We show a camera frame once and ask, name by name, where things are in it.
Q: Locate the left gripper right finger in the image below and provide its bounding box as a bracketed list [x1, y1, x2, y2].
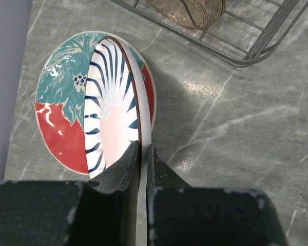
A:
[146, 146, 287, 245]

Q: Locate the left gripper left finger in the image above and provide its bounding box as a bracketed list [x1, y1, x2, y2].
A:
[0, 141, 139, 245]

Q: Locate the blue striped white plate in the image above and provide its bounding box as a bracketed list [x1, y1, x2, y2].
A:
[84, 36, 151, 203]

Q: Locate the red rimmed bottom plate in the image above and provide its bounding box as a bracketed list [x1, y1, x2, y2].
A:
[34, 31, 157, 176]

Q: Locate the clear brown glass plate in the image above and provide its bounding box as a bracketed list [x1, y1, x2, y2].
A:
[148, 0, 225, 29]

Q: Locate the black wire dish rack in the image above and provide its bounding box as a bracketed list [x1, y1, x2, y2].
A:
[114, 1, 308, 68]

